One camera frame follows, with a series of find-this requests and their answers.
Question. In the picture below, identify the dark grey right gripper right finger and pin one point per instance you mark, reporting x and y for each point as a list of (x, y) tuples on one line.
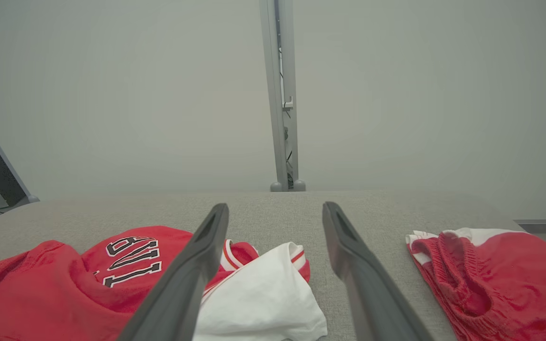
[(368, 293)]

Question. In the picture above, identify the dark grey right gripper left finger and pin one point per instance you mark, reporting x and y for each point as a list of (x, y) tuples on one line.
[(183, 284)]

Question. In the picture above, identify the red basketball jersey white trim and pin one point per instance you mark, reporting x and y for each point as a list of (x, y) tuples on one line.
[(64, 293)]

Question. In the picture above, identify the red shorts with white waistband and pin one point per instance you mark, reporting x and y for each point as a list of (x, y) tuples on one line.
[(505, 284)]

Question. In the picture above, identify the grey slanted metal frame leg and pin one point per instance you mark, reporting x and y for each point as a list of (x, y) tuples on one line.
[(3, 156)]

